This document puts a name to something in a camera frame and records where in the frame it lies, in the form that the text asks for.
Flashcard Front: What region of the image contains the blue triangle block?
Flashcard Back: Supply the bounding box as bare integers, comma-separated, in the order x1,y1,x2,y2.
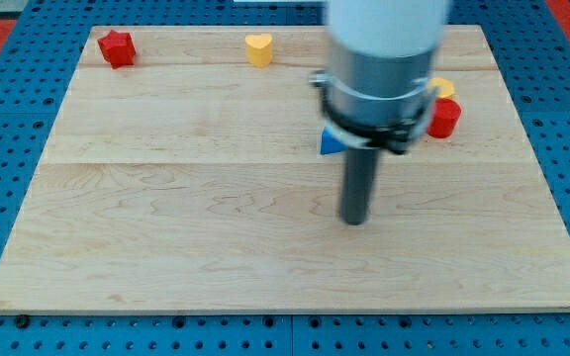
319,128,346,155

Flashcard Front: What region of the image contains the light wooden board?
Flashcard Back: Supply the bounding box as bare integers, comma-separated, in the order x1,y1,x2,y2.
0,26,570,315

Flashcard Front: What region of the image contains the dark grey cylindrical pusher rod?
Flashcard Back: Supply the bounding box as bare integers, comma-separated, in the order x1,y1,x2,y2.
339,148,379,225

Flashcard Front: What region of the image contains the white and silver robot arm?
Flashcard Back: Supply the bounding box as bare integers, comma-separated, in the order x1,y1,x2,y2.
326,0,451,127

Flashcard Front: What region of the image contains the red star block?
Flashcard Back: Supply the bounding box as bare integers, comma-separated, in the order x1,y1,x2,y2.
97,30,137,69

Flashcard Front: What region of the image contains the yellow heart block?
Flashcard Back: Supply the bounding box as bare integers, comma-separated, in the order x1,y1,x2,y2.
244,34,273,68

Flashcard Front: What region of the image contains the yellow hexagon block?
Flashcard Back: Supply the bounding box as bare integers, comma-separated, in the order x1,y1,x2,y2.
428,77,456,99

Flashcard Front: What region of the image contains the black cable clamp ring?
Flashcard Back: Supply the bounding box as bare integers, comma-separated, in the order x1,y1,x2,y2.
309,70,440,155

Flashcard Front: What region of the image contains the red cylinder block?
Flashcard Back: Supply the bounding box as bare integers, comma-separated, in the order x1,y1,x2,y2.
427,98,462,138

